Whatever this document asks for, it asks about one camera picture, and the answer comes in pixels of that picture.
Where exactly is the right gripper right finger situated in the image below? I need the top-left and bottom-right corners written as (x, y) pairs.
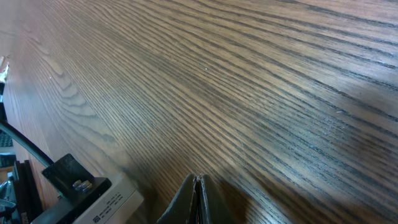
top-left (198, 175), bottom-right (234, 224)

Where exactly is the grey power supply box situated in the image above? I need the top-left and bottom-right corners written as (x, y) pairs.
top-left (32, 173), bottom-right (144, 224)

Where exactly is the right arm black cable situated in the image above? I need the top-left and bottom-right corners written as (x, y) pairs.
top-left (0, 120), bottom-right (55, 169)

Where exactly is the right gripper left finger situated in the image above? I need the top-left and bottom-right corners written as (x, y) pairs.
top-left (156, 174), bottom-right (197, 224)

